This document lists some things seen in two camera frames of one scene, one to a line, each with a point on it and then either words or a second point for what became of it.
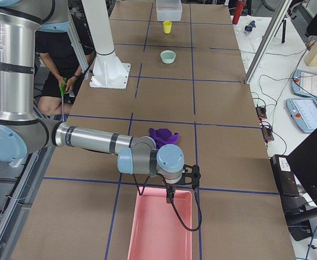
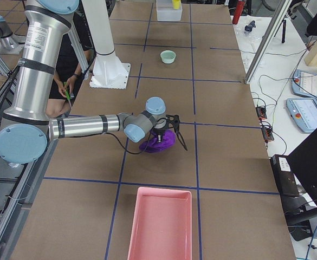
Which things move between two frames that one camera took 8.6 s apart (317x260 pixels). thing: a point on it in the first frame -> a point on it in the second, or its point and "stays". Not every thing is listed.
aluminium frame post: [261, 53] stays
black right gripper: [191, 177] -> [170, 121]
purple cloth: [163, 136] stays
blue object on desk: [249, 27] stays
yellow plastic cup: [167, 26] -> [176, 4]
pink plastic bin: [158, 232] stays
